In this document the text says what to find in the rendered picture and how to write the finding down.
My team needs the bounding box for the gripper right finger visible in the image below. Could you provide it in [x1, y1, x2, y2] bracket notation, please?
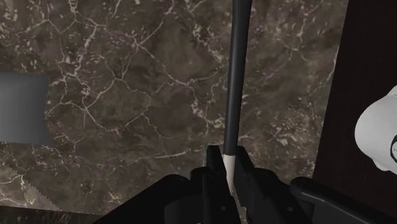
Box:
[233, 145, 397, 224]

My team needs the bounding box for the dark grey pen white tip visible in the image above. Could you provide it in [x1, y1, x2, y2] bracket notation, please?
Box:
[222, 0, 254, 193]

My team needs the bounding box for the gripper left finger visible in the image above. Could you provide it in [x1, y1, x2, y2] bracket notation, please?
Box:
[93, 144, 241, 224]

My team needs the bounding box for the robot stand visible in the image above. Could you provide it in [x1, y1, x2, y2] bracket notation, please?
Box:
[311, 0, 397, 218]

